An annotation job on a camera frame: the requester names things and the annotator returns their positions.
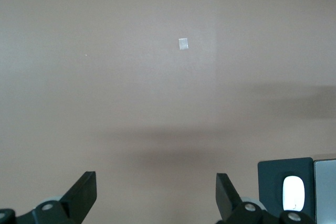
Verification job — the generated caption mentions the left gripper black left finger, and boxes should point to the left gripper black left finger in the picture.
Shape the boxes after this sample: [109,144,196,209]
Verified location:
[0,170,97,224]

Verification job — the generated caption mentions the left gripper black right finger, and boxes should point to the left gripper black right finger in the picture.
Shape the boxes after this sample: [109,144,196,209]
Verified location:
[215,173,317,224]

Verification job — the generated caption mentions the black mouse pad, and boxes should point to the black mouse pad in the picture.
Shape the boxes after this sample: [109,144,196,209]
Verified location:
[257,157,315,224]

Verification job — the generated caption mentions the white computer mouse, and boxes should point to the white computer mouse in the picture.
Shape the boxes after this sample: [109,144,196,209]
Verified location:
[282,176,306,212]

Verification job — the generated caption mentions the silver closed laptop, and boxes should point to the silver closed laptop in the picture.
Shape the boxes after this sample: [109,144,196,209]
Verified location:
[313,158,336,224]

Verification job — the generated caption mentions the small clear tape piece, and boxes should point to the small clear tape piece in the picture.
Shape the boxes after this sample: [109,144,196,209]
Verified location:
[178,38,190,51]

